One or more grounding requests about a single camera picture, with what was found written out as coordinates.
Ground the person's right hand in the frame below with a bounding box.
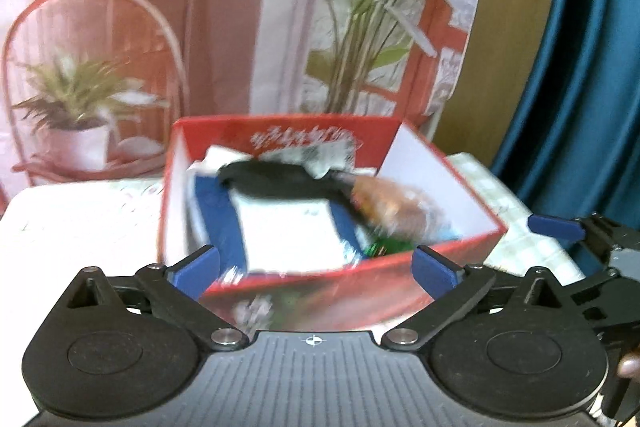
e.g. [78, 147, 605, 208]
[617, 352, 640, 381]

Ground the black soft item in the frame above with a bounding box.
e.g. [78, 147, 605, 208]
[217, 159, 357, 200]

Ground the blue white package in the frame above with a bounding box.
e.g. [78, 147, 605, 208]
[186, 171, 364, 283]

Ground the teal curtain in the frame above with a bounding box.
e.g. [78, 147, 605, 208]
[491, 0, 639, 229]

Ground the printed room backdrop cloth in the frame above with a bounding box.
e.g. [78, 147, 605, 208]
[1, 0, 478, 202]

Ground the green checked tablecloth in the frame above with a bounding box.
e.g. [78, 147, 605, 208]
[1, 153, 582, 284]

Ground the brown packaged bread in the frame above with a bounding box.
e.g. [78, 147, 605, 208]
[331, 171, 450, 244]

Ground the red strawberry cardboard box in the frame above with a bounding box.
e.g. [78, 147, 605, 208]
[158, 115, 506, 333]

